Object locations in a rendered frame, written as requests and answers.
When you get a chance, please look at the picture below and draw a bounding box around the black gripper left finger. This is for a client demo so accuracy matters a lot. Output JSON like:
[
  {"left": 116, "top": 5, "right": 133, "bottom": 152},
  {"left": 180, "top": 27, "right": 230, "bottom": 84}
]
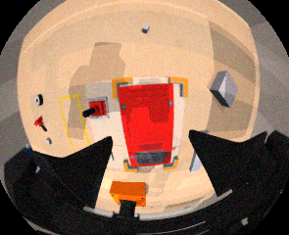
[{"left": 30, "top": 136, "right": 114, "bottom": 210}]

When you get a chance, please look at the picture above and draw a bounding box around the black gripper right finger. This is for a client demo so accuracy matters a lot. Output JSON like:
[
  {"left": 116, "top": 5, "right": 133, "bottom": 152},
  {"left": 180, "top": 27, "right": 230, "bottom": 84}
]
[{"left": 188, "top": 129, "right": 268, "bottom": 196}]

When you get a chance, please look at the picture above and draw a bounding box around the black and white toy wheel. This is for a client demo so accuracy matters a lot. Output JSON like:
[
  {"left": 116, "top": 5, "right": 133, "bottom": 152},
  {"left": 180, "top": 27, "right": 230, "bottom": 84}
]
[{"left": 34, "top": 94, "right": 43, "bottom": 107}]

